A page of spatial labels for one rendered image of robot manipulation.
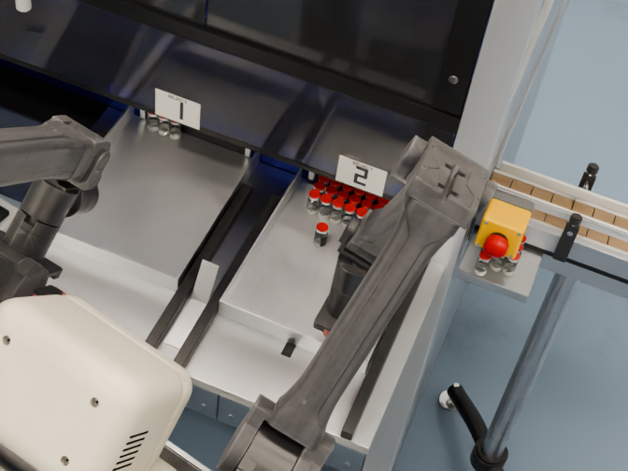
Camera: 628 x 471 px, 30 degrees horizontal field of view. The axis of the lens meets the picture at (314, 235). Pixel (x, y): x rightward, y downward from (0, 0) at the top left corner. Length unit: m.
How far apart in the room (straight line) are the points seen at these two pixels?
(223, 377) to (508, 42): 0.67
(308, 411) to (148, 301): 0.68
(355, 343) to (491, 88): 0.60
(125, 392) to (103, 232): 0.82
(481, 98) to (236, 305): 0.53
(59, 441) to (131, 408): 0.09
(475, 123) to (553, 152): 1.81
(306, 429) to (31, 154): 0.43
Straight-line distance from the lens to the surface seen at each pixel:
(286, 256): 1.99
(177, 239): 2.01
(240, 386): 1.83
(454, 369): 3.00
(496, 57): 1.71
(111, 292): 1.94
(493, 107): 1.77
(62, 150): 1.39
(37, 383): 1.27
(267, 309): 1.92
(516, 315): 3.15
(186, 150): 2.15
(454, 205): 1.23
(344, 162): 1.94
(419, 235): 1.24
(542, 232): 2.07
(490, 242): 1.92
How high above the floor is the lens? 2.41
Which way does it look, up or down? 49 degrees down
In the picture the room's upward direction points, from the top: 10 degrees clockwise
